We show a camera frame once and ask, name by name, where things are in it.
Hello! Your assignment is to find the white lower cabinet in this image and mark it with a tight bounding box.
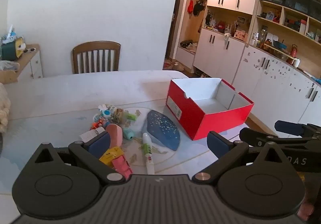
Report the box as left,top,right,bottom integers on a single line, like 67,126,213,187
193,29,245,81

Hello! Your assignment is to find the red shoe box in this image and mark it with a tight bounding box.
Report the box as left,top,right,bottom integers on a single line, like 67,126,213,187
166,78,255,141

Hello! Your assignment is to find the green and yellow tissue box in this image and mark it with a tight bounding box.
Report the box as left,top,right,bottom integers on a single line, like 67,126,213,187
0,36,27,61

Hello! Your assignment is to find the small white bottle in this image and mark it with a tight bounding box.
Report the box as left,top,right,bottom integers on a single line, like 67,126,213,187
79,127,106,142

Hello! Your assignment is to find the long white cabinet with stickers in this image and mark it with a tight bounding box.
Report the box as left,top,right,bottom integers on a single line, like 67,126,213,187
233,44,321,139

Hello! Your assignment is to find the person's right hand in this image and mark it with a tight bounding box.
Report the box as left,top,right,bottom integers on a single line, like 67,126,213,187
300,195,316,222

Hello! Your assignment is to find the low white bench cabinet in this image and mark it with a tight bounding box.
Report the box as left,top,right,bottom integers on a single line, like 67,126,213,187
175,46,197,74

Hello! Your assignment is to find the blue speckled oval dish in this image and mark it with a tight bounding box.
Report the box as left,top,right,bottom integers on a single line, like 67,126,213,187
142,110,181,151

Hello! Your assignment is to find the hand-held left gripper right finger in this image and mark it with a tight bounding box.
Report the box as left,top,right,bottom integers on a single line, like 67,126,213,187
192,131,291,184

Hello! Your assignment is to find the brown paper bag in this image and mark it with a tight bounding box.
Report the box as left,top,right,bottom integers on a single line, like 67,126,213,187
0,70,19,84

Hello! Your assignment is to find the orange toy figure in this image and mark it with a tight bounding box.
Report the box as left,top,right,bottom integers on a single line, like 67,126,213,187
91,119,108,130

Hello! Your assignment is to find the dark brown door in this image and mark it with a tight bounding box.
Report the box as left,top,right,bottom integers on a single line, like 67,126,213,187
167,0,189,60

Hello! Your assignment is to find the wooden chair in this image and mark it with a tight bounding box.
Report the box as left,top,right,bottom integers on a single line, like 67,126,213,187
72,41,121,74

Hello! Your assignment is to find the blue bowl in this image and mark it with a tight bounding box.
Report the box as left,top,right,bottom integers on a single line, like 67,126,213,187
272,39,288,50

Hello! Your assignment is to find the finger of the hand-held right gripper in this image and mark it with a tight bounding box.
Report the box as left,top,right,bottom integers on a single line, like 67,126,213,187
239,128,321,150
274,120,321,139

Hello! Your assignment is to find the white and blue toy figure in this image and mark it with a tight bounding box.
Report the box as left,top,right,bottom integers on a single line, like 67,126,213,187
98,105,112,120

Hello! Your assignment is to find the small yellow box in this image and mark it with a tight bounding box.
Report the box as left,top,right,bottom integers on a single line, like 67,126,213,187
99,146,123,167

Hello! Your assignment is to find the white pen with green label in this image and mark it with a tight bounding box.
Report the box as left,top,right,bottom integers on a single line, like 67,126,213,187
142,133,156,175

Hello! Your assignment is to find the grey plastic bag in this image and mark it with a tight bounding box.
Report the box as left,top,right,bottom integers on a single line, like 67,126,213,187
0,60,20,71

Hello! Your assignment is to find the bag of white fluff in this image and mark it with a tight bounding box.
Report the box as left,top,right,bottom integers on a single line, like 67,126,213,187
0,83,12,134

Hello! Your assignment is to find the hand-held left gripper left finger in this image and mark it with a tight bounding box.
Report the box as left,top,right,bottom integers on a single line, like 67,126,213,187
31,132,127,184

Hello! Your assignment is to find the white sideboard with wooden top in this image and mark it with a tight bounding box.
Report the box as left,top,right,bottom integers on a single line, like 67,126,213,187
0,44,44,84

